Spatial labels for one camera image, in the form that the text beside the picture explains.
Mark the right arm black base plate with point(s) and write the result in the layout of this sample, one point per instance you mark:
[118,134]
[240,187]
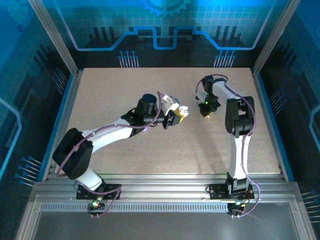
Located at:
[217,192]

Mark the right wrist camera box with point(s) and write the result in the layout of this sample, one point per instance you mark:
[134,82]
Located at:
[201,96]

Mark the aluminium table side rail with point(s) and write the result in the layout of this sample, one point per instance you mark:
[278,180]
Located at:
[65,120]
[261,100]

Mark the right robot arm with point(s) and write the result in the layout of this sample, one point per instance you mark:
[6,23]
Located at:
[240,117]

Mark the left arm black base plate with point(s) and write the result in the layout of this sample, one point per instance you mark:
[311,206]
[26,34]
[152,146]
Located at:
[112,192]

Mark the white earbud charging case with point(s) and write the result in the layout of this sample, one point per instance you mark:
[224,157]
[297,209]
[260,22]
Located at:
[183,110]

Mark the aluminium mounting rail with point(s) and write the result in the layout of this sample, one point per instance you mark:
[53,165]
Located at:
[162,187]

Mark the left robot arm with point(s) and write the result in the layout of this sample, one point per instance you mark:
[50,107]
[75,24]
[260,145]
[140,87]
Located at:
[72,152]

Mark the aluminium frame post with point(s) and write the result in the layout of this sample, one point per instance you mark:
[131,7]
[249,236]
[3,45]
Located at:
[55,37]
[275,37]

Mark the grey metal panel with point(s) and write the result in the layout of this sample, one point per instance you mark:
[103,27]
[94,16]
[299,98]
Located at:
[162,227]

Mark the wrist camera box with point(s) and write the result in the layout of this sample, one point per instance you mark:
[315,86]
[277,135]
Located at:
[170,102]
[201,96]

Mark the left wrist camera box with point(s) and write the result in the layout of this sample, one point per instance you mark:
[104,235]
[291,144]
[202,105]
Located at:
[170,102]

